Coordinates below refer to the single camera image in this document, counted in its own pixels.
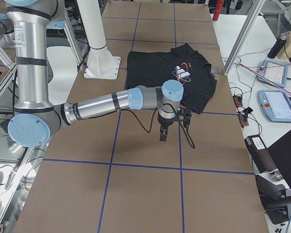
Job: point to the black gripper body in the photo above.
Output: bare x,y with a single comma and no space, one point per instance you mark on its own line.
164,121

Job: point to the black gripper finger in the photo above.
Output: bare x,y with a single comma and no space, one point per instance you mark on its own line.
161,133
165,133

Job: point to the black printed t-shirt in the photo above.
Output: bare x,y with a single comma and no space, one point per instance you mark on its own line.
152,69

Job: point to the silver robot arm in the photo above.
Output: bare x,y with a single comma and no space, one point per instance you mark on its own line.
36,119

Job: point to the orange black terminal strip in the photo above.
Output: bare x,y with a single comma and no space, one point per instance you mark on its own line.
241,111

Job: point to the black box with label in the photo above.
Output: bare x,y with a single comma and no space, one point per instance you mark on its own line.
259,153

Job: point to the lower blue teach pendant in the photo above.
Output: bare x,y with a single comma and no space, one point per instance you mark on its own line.
276,105

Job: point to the blue teach pendant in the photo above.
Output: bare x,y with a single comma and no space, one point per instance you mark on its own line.
276,105
274,72

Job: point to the upper blue teach pendant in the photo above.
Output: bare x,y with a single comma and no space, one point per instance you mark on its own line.
274,72

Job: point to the black monitor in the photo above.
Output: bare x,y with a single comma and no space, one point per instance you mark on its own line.
280,152

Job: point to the red cylinder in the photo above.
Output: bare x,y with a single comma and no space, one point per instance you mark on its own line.
218,9

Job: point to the purple rod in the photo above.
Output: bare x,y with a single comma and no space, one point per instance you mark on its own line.
264,79

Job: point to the black water bottle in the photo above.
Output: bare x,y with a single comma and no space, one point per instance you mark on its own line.
279,44

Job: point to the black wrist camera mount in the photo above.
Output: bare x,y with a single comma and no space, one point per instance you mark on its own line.
184,115

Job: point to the white pedestal column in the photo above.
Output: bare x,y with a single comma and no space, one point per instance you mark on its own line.
101,64

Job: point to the silver aluminium frame post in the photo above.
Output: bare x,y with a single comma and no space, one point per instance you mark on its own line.
251,18

